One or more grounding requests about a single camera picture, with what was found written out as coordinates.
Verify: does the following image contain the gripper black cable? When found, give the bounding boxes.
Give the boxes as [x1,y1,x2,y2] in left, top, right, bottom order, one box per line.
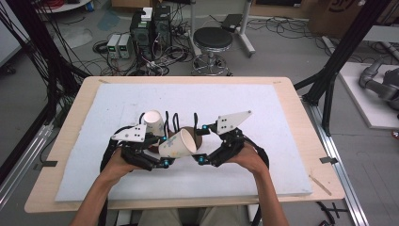
[249,143,271,226]
[97,124,136,226]

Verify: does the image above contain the black flat device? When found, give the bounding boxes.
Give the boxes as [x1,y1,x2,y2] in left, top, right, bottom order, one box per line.
[220,13,244,33]

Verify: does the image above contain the black round stool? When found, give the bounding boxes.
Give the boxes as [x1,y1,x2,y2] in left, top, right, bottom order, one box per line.
[191,26,234,77]

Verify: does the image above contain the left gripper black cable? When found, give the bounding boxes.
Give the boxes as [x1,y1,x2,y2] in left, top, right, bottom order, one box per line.
[97,124,136,226]

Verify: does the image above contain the person's left hand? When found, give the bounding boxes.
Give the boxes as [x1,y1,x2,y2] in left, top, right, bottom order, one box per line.
[99,148,141,186]

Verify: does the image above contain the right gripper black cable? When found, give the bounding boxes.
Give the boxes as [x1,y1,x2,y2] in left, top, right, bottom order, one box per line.
[249,143,271,226]

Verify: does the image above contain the brown cup rack black wires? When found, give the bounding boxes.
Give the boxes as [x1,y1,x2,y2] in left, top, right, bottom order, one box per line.
[138,111,205,154]

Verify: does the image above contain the white round table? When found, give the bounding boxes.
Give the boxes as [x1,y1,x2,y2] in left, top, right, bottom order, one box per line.
[35,0,92,14]

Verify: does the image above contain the black computer tower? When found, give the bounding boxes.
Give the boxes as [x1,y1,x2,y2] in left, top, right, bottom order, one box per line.
[129,10,154,61]
[152,5,173,60]

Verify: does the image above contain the black metal frame post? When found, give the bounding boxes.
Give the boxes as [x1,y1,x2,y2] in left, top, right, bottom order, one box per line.
[294,0,391,137]

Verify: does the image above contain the white floor board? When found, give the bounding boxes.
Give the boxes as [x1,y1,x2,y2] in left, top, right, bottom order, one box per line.
[338,61,399,131]

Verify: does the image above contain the white paper cup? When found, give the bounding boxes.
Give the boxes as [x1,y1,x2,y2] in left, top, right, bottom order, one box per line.
[142,109,166,137]
[157,127,199,159]

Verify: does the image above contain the grey table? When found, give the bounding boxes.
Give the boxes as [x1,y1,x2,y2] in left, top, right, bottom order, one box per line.
[362,24,399,44]

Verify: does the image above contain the white metal stand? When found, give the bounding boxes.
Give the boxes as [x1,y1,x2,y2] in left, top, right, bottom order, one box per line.
[187,0,257,59]

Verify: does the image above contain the tangle of floor cables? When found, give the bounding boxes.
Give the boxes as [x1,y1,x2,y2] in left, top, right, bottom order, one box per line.
[92,6,233,77]

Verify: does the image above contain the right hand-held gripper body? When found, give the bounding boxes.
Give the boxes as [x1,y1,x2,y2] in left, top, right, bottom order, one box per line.
[213,109,253,168]

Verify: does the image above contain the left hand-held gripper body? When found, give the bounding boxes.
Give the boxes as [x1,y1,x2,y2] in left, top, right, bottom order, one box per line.
[110,123,161,172]

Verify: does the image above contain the thin wooden stick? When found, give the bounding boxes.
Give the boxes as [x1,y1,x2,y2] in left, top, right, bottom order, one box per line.
[308,173,333,197]

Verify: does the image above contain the small white box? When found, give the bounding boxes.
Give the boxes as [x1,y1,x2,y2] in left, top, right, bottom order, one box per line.
[140,7,154,23]

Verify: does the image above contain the cardboard box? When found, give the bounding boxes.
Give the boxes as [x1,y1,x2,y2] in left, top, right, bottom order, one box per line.
[308,0,367,40]

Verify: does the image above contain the white table leg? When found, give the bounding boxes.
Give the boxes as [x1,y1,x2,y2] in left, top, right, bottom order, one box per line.
[247,203,262,224]
[115,209,134,226]

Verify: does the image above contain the grey power supply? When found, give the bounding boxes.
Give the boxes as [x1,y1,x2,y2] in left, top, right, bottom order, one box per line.
[106,33,122,59]
[118,33,133,60]

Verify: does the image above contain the aluminium rail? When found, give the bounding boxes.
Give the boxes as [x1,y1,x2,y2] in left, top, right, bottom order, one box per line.
[301,96,372,226]
[0,122,55,211]

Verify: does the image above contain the white foam mat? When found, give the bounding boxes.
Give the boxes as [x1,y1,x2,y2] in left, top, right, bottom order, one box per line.
[55,82,313,202]

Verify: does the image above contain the black metal frame with cables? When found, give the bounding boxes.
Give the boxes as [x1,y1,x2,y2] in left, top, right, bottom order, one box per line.
[0,0,92,186]

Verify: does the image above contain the person's right hand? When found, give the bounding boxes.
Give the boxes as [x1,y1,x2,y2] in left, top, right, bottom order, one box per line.
[226,141,269,178]

